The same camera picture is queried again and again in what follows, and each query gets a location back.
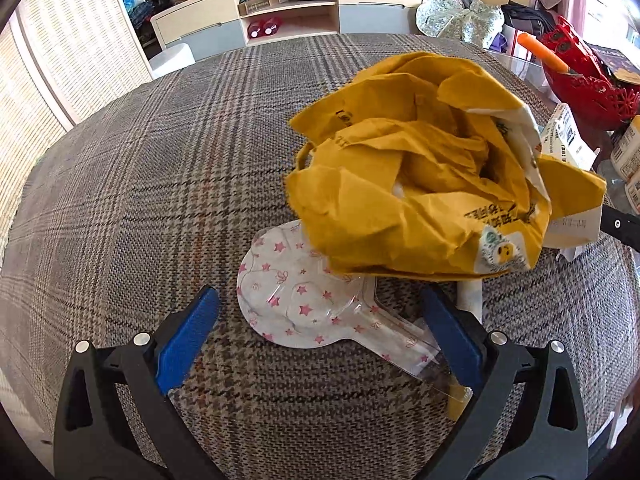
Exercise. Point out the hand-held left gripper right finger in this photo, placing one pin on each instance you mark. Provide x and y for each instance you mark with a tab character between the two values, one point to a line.
452	335

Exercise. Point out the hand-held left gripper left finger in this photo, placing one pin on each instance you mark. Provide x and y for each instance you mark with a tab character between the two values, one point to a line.
187	340

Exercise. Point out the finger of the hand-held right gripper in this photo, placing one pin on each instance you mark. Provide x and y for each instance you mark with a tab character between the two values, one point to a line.
622	225

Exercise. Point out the star-print plastic packaging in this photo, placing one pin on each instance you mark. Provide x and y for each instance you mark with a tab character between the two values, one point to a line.
290	300

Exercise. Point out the yellow paper bag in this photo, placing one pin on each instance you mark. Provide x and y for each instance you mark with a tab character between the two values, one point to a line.
410	170

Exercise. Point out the white bottle with yellow cap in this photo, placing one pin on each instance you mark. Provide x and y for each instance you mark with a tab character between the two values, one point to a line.
627	147

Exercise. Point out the white and green medicine box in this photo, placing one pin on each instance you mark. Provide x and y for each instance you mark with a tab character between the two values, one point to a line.
567	135

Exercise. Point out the red openwork basket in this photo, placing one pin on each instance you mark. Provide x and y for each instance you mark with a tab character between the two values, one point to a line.
590	85

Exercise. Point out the grey plaid tablecloth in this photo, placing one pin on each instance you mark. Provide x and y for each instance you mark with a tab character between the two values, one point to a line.
150	185

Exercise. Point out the orange carrot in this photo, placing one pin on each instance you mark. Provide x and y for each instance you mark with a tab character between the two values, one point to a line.
542	52

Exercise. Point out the black bag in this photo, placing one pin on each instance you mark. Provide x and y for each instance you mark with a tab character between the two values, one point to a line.
527	19

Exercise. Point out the floral cloth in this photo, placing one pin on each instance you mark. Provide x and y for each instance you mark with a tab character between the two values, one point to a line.
460	17

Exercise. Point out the white stool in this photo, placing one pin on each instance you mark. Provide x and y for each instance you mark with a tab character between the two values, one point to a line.
172	60

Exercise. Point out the woven bamboo screen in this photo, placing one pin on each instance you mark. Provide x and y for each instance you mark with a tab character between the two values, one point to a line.
65	60

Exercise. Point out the beige and grey television cabinet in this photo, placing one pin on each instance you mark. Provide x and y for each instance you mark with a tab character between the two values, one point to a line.
200	25

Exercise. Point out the cardboard box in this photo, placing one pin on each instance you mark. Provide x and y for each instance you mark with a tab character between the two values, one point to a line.
262	3

